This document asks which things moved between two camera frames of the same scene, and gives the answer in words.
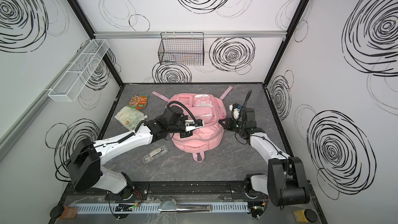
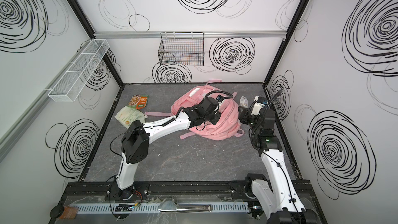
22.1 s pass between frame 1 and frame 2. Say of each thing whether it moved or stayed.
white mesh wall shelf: stayed
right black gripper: moved
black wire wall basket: stayed
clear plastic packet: moved
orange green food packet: stayed
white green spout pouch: stayed
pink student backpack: moved
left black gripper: moved
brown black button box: stayed
